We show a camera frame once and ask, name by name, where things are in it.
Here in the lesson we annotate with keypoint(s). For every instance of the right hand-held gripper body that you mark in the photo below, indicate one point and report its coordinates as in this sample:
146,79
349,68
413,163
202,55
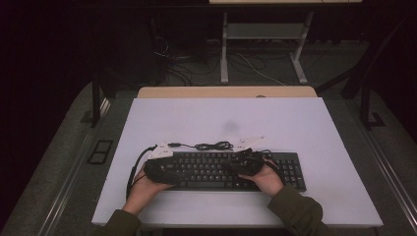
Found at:
247,164

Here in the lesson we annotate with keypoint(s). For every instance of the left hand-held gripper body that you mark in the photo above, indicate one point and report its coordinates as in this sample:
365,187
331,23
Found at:
162,172

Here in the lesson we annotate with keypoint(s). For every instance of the black computer keyboard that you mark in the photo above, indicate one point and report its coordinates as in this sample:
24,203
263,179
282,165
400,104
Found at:
203,170

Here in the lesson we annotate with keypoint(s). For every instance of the person's right hand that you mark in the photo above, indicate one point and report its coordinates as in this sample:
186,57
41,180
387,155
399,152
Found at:
267,182

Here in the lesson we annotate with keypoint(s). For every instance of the person's left hand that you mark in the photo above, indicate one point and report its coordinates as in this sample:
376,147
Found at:
142,195

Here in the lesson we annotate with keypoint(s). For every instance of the black metal stand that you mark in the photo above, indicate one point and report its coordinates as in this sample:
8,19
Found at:
365,105
95,105

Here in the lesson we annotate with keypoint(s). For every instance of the black floor socket frame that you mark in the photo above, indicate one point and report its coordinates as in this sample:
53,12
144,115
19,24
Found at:
100,152

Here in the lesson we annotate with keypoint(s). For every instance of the metal floor rail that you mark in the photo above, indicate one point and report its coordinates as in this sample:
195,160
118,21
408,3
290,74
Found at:
398,203
62,203

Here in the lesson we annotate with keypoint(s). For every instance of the white metal table frame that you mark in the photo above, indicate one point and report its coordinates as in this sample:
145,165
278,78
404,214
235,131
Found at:
262,31

